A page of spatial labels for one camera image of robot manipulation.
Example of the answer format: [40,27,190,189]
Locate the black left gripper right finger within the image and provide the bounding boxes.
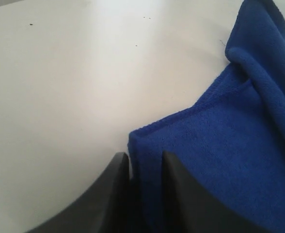
[162,150,285,233]

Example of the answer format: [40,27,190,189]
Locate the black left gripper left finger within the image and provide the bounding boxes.
[31,152,129,233]

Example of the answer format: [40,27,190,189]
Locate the blue towel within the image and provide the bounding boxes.
[128,0,285,233]

